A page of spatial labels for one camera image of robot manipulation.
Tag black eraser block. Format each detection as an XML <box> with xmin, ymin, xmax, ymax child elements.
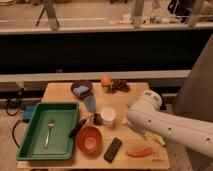
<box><xmin>103</xmin><ymin>137</ymin><xmax>122</xmax><ymax>163</ymax></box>

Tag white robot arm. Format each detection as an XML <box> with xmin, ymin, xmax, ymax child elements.
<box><xmin>127</xmin><ymin>90</ymin><xmax>213</xmax><ymax>158</ymax></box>

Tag orange fruit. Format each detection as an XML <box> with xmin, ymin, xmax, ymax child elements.
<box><xmin>101</xmin><ymin>76</ymin><xmax>112</xmax><ymax>87</ymax></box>

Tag dark red grapes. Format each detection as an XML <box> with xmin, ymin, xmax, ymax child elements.
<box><xmin>108</xmin><ymin>79</ymin><xmax>130</xmax><ymax>93</ymax></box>

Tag white paper cup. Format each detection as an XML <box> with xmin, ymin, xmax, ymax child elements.
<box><xmin>100</xmin><ymin>107</ymin><xmax>116</xmax><ymax>126</ymax></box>

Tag purple bowl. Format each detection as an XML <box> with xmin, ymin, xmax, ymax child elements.
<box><xmin>71</xmin><ymin>80</ymin><xmax>93</xmax><ymax>98</ymax></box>

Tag small dark object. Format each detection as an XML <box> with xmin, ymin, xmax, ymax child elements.
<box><xmin>93</xmin><ymin>114</ymin><xmax>102</xmax><ymax>126</ymax></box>

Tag black marker pen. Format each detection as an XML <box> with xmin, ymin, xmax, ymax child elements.
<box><xmin>69</xmin><ymin>119</ymin><xmax>87</xmax><ymax>138</ymax></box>

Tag green plastic tray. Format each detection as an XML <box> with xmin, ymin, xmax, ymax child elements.
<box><xmin>16</xmin><ymin>102</ymin><xmax>79</xmax><ymax>161</ymax></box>

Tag orange plastic bowl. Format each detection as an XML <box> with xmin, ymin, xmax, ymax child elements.
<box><xmin>76</xmin><ymin>126</ymin><xmax>102</xmax><ymax>154</ymax></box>

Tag yellow toy banana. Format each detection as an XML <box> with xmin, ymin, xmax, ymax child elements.
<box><xmin>144</xmin><ymin>131</ymin><xmax>166</xmax><ymax>147</ymax></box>

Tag silver metal fork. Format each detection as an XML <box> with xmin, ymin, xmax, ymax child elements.
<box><xmin>45</xmin><ymin>120</ymin><xmax>54</xmax><ymax>149</ymax></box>

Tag orange toy carrot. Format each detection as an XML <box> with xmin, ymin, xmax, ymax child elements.
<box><xmin>127</xmin><ymin>148</ymin><xmax>153</xmax><ymax>157</ymax></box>

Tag blue box on floor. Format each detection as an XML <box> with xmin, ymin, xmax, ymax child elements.
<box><xmin>23</xmin><ymin>105</ymin><xmax>35</xmax><ymax>123</ymax></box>

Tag black cable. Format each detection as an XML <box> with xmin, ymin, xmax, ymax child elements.
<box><xmin>4</xmin><ymin>87</ymin><xmax>26</xmax><ymax>148</ymax></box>

